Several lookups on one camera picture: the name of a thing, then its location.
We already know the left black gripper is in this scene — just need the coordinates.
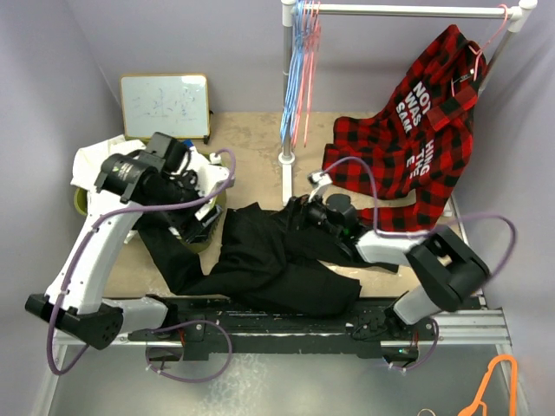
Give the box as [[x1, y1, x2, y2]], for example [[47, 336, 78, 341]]
[[151, 170, 223, 244]]

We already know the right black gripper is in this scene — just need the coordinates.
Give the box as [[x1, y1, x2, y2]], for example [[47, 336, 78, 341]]
[[271, 186, 343, 239]]

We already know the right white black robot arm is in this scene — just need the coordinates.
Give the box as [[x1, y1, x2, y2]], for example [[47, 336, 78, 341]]
[[285, 194, 491, 339]]

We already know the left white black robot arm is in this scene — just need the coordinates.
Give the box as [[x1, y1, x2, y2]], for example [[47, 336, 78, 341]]
[[25, 133, 229, 350]]

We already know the red black plaid shirt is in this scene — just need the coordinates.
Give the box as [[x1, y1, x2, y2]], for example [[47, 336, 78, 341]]
[[322, 24, 487, 231]]

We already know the pink hanger holding plaid shirt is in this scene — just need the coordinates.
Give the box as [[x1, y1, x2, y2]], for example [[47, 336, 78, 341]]
[[450, 3, 509, 96]]

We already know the orange plastic hanger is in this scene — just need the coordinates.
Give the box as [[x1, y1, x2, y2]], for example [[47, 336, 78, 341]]
[[459, 354, 519, 416]]

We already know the white cloth in basket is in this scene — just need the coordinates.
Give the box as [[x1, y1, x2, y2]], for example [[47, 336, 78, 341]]
[[70, 134, 146, 214]]

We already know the olive green laundry basket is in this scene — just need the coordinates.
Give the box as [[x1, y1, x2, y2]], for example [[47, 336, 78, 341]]
[[72, 138, 229, 255]]

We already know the small whiteboard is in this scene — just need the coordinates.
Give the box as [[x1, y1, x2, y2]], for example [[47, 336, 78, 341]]
[[120, 74, 211, 142]]

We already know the white metal clothes rack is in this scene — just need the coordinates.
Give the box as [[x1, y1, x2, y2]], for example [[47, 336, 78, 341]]
[[279, 0, 539, 208]]

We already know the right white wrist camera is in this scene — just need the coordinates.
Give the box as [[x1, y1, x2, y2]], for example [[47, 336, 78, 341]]
[[308, 171, 333, 203]]

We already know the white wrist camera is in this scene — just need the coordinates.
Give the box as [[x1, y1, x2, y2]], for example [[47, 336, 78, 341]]
[[188, 148, 229, 198], [308, 171, 333, 203]]

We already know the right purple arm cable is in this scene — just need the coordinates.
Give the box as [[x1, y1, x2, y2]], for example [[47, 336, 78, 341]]
[[323, 156, 518, 287]]

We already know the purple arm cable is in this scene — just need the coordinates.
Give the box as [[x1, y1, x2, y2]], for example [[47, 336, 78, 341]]
[[46, 148, 238, 376], [323, 156, 518, 287]]

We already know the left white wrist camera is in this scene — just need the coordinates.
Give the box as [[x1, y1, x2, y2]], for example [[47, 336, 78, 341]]
[[188, 148, 229, 198]]

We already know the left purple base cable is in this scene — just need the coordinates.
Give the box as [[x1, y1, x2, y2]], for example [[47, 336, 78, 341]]
[[145, 319, 234, 383]]

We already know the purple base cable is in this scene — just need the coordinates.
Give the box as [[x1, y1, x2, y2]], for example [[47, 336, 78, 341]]
[[385, 320, 442, 374], [145, 319, 234, 383]]

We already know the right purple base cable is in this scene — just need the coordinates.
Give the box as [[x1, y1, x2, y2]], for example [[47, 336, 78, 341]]
[[385, 320, 442, 374]]

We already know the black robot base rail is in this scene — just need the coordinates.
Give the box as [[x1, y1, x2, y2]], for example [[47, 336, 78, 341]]
[[128, 297, 436, 361]]

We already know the blue wire hanger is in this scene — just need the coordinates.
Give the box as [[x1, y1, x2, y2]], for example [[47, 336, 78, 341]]
[[280, 1, 306, 146]]

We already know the pink wire hanger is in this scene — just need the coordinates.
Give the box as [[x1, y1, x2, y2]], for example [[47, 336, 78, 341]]
[[290, 1, 321, 147]]

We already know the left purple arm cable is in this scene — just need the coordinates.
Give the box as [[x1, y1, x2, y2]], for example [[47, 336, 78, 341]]
[[46, 148, 238, 376]]

